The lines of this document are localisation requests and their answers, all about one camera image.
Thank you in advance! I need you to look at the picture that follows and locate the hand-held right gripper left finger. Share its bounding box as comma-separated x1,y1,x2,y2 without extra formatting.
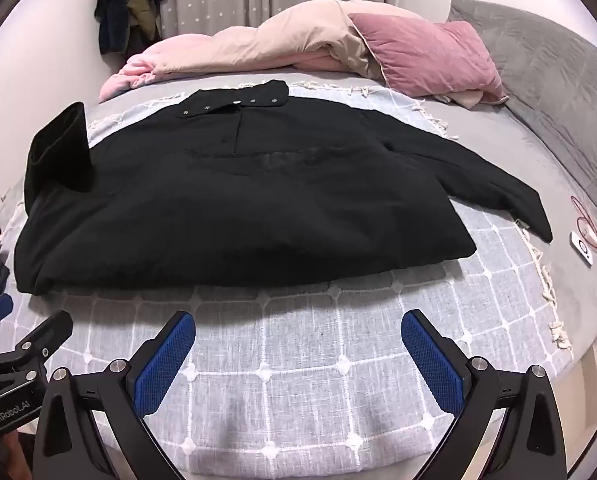
31,311,196,480

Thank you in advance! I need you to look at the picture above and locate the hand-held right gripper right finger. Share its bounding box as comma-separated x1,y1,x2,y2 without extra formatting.
401,309,569,480

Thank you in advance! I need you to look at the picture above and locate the black coat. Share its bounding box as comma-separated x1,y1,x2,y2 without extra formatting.
13,79,553,296

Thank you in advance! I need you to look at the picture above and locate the light blue checked blanket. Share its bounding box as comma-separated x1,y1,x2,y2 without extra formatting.
0,80,574,480

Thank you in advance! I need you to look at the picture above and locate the white flat device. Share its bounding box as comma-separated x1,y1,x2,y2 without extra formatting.
570,230,595,268

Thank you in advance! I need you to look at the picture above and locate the beige cloth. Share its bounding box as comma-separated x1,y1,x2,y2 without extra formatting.
431,87,487,111

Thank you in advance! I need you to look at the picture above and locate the pink pillow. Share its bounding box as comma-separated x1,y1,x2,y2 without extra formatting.
349,12,509,106

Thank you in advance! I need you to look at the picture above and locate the grey quilted headboard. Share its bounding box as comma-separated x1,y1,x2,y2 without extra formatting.
449,0,597,221

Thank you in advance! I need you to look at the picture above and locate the dark hanging garment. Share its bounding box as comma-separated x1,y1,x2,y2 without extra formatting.
94,0,169,56

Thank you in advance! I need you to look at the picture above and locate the olive hanging garment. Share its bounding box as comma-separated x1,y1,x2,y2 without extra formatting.
126,0,162,43

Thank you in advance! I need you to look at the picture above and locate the pink and beige duvet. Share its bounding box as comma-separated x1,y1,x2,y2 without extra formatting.
98,0,419,103

